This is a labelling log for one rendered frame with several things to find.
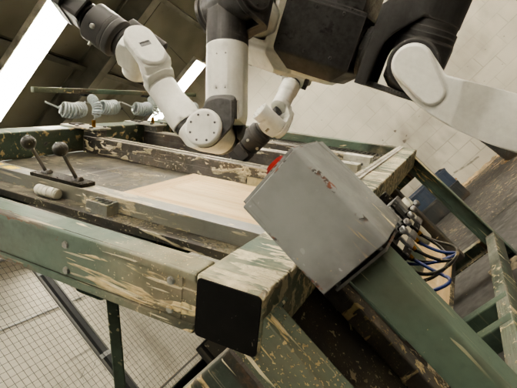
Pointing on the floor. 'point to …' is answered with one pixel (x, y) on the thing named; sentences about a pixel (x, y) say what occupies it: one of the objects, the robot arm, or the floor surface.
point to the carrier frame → (358, 325)
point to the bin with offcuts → (501, 152)
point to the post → (431, 326)
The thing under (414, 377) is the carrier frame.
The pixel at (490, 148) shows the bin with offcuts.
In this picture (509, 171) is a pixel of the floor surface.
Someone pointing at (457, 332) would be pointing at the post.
